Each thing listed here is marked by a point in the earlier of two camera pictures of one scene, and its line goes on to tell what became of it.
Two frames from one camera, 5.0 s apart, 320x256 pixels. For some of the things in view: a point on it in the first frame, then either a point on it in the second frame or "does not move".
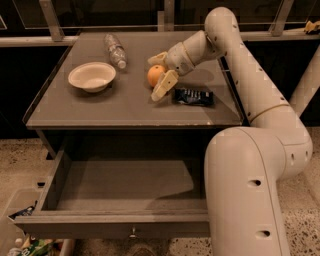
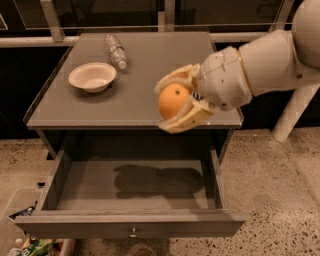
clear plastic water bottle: [117, 52] does not move
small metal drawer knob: [133, 235] does not move
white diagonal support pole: [307, 85] does not move
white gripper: [177, 60] to [222, 80]
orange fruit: [154, 74] to [170, 99]
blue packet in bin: [25, 212] does not move
